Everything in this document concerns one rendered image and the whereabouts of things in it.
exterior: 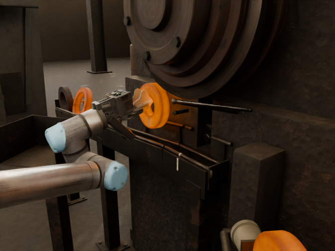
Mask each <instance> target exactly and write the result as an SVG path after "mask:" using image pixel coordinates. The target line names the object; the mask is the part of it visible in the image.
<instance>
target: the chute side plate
mask: <svg viewBox="0 0 335 251"><path fill-rule="evenodd" d="M55 112H56V117H57V118H67V119H69V118H72V117H74V115H71V114H68V113H66V112H63V111H60V110H58V109H55ZM96 136H97V137H99V138H101V139H102V144H103V145H104V146H106V147H108V148H110V149H112V150H115V151H117V152H119V153H121V154H123V155H125V156H127V157H129V158H131V159H133V160H135V161H137V162H139V163H141V164H143V165H145V166H147V167H149V168H151V169H153V170H155V171H157V172H160V173H162V174H163V175H165V176H167V177H168V178H170V179H171V180H173V181H174V182H176V183H178V184H179V185H181V186H182V187H184V188H186V180H188V181H190V182H192V183H193V184H195V185H197V186H198V187H200V188H201V192H200V198H201V199H203V200H206V182H207V171H205V170H203V169H201V168H199V167H197V166H195V165H193V164H192V163H190V162H188V161H186V160H184V159H182V158H180V157H178V156H176V155H174V154H172V153H170V152H168V151H167V150H165V149H163V148H160V147H157V146H155V145H152V144H149V143H147V142H144V141H141V140H138V139H136V138H134V139H133V141H129V140H125V139H123V138H122V136H121V135H120V134H119V133H118V132H117V131H114V130H112V129H109V128H106V129H104V130H103V131H102V132H100V133H98V134H96V135H94V136H92V137H90V139H92V140H94V141H96ZM177 158H178V171H177Z"/></svg>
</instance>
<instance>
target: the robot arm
mask: <svg viewBox="0 0 335 251"><path fill-rule="evenodd" d="M152 103H153V100H152V98H151V97H149V96H148V94H147V92H146V90H142V91H141V90H140V89H139V88H137V89H135V91H134V96H133V97H132V94H131V92H128V91H124V90H120V89H117V90H115V91H113V92H110V93H108V94H106V98H105V99H103V100H101V101H99V102H97V101H94V102H92V106H93V109H90V110H87V111H85V112H83V113H81V114H78V115H76V116H74V117H72V118H69V119H67V120H65V121H63V122H60V123H57V124H56V125H54V126H52V127H50V128H48V129H47V130H46V131H45V137H46V139H47V142H48V143H49V145H50V147H51V149H52V150H53V151H54V152H55V153H59V152H61V153H62V154H63V157H64V159H65V161H66V164H57V165H48V166H39V167H30V168H21V169H12V170H3V171H0V209H1V208H6V207H11V206H16V205H21V204H25V203H30V202H35V201H40V200H44V199H49V198H54V197H59V196H63V195H68V194H73V193H78V192H83V191H87V190H92V189H97V188H102V187H104V188H106V189H108V190H112V191H117V190H120V189H121V188H122V187H123V186H124V185H125V184H126V182H127V179H128V170H127V168H126V167H125V166H124V165H122V164H120V163H119V162H117V161H113V160H111V159H108V158H105V157H103V156H100V155H97V154H95V153H92V152H90V150H89V148H88V145H87V142H86V141H85V140H86V139H88V138H90V137H92V136H94V135H96V134H98V133H100V132H102V131H103V130H104V129H106V128H108V125H109V126H111V127H112V128H113V129H114V130H115V131H117V132H118V133H119V134H120V135H121V136H122V138H123V139H125V140H129V141H133V139H134V138H135V137H136V136H135V135H134V134H133V133H132V131H131V130H130V129H128V128H126V127H125V126H124V125H123V124H122V123H121V121H126V120H129V119H131V118H133V117H135V116H137V115H140V114H142V113H143V112H144V111H146V110H147V109H148V108H149V107H150V106H151V104H152Z"/></svg>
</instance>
